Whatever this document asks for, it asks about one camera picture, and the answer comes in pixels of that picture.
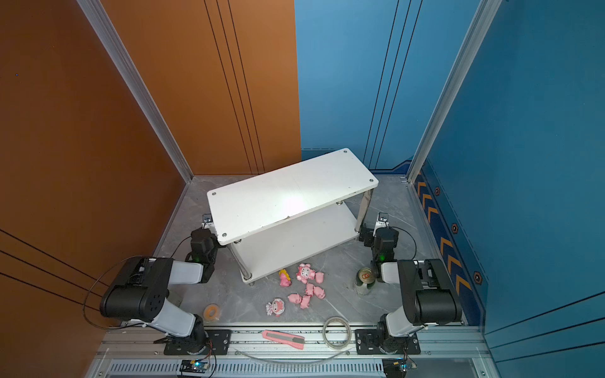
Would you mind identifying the white two-tier shelf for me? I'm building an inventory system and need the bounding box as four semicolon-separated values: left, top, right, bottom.
207;148;379;284

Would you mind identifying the pink bow character toy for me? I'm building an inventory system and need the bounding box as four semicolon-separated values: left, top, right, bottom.
296;263;316;284

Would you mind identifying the pink yellow figure toy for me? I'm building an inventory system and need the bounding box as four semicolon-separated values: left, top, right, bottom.
278;269;291;288

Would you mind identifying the pink white round character toy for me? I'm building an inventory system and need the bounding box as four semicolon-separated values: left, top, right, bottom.
266;299;285;318

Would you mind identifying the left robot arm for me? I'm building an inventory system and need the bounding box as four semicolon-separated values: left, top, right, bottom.
99;228;221;339

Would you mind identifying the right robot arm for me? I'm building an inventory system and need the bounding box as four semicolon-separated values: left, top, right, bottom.
371;226;463;340

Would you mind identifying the orange tape roll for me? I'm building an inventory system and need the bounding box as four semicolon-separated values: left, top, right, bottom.
203;303;222;322

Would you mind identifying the small pink pig toy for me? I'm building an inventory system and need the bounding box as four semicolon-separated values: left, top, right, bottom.
315;272;325;284

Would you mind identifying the pink pig toy right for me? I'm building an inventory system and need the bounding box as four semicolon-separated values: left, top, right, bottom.
314;286;326;299

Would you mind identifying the coiled clear tube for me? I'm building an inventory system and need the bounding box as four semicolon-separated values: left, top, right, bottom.
321;316;352;351

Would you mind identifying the pink pig toy bottom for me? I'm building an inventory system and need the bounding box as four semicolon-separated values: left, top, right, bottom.
300;295;311;309

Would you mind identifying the pink pig toy left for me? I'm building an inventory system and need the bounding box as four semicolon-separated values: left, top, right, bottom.
288;294;303;304

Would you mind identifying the left circuit board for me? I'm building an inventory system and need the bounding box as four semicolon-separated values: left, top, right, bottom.
179;359;212;377

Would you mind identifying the circuit board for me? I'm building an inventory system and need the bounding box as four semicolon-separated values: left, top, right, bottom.
382;359;412;378
179;359;212;377

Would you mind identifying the right circuit board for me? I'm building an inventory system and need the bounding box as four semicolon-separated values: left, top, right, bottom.
382;359;412;378

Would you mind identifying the pink utility knife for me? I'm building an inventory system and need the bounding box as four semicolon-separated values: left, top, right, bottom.
262;330;305;351

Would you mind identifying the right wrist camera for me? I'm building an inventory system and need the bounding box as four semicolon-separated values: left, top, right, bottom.
375;212;389;228

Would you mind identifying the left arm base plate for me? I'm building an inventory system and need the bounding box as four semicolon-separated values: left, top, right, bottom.
163;329;232;357

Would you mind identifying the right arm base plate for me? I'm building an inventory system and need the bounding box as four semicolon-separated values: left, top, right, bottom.
354;329;421;355

